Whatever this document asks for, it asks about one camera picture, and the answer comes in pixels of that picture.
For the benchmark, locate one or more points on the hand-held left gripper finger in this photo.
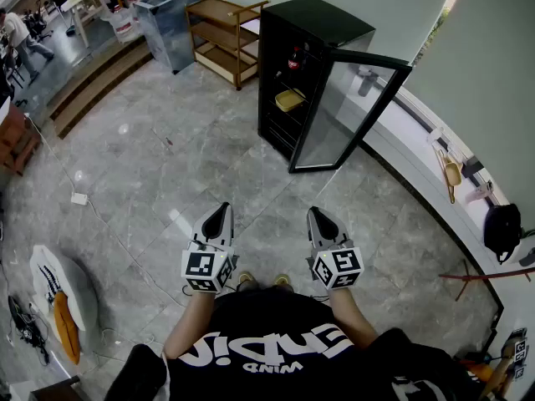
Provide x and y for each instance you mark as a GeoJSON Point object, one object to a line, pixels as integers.
{"type": "Point", "coordinates": [200, 228]}
{"type": "Point", "coordinates": [227, 228]}

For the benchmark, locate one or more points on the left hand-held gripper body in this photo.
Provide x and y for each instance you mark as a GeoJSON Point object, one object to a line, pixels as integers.
{"type": "Point", "coordinates": [205, 265]}

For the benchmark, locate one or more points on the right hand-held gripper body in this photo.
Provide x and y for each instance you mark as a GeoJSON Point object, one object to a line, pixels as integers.
{"type": "Point", "coordinates": [340, 267]}

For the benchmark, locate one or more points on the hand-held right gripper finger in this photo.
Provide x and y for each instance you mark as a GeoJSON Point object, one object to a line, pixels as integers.
{"type": "Point", "coordinates": [315, 228]}
{"type": "Point", "coordinates": [336, 230]}

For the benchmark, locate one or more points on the dark soda bottle red label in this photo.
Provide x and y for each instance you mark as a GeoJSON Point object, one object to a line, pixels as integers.
{"type": "Point", "coordinates": [294, 60]}

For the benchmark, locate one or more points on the black glass door fridge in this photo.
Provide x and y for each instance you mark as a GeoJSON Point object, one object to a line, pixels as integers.
{"type": "Point", "coordinates": [326, 27]}

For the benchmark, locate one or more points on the person's right forearm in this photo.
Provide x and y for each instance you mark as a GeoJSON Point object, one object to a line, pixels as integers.
{"type": "Point", "coordinates": [349, 316]}

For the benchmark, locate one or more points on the person's left forearm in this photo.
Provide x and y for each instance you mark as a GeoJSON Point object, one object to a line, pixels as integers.
{"type": "Point", "coordinates": [190, 324]}

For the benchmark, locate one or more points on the grey marble floor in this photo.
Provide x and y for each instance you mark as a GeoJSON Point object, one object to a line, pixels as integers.
{"type": "Point", "coordinates": [167, 161]}

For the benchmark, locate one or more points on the grey bottle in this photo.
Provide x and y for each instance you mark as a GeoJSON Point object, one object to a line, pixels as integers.
{"type": "Point", "coordinates": [367, 82]}

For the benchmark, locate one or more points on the person's left shoe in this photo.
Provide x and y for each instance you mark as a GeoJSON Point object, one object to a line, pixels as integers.
{"type": "Point", "coordinates": [247, 279]}

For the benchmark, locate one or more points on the person's shoe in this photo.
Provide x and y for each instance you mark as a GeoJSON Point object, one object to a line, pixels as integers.
{"type": "Point", "coordinates": [284, 280]}
{"type": "Point", "coordinates": [247, 279]}

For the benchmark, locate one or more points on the person's right shoe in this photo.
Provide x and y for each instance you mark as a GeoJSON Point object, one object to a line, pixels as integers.
{"type": "Point", "coordinates": [284, 280]}

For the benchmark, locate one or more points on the person's black printed shirt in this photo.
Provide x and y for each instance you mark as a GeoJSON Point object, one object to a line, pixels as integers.
{"type": "Point", "coordinates": [284, 349]}

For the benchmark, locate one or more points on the white power strip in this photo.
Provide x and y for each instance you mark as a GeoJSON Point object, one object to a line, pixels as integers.
{"type": "Point", "coordinates": [79, 199]}

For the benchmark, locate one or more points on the white round chair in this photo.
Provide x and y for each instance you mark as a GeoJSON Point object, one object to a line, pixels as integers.
{"type": "Point", "coordinates": [79, 282]}

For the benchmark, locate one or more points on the wooden scoop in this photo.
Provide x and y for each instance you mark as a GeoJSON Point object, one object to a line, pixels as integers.
{"type": "Point", "coordinates": [453, 174]}

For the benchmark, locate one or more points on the yellow tray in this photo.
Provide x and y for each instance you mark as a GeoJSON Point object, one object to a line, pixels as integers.
{"type": "Point", "coordinates": [288, 99]}

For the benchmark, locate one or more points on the pink cup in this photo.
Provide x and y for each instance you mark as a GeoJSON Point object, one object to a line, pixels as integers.
{"type": "Point", "coordinates": [478, 192]}

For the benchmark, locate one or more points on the orange cushion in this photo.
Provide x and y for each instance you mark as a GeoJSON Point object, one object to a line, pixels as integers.
{"type": "Point", "coordinates": [67, 328]}

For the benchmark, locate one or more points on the black backpack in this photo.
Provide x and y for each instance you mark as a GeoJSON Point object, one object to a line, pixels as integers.
{"type": "Point", "coordinates": [503, 230]}

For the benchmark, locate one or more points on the wooden steps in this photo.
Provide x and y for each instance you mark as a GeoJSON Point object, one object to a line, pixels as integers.
{"type": "Point", "coordinates": [100, 82]}

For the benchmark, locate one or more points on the wooden shelf cart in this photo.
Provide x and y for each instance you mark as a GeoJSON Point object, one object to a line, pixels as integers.
{"type": "Point", "coordinates": [225, 36]}

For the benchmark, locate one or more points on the spare hand-held gripper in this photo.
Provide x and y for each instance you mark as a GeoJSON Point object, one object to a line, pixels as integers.
{"type": "Point", "coordinates": [518, 351]}

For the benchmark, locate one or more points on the shiny metal cabinet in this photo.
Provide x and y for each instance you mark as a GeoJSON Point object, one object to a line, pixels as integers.
{"type": "Point", "coordinates": [167, 27]}

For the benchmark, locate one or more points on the brown wooden bench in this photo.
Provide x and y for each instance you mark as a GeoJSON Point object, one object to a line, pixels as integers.
{"type": "Point", "coordinates": [16, 140]}

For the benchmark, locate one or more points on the clear water jug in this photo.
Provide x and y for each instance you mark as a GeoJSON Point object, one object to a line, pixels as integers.
{"type": "Point", "coordinates": [122, 24]}

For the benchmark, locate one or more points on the black office chair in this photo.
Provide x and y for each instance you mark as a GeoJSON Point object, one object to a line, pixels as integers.
{"type": "Point", "coordinates": [38, 22]}

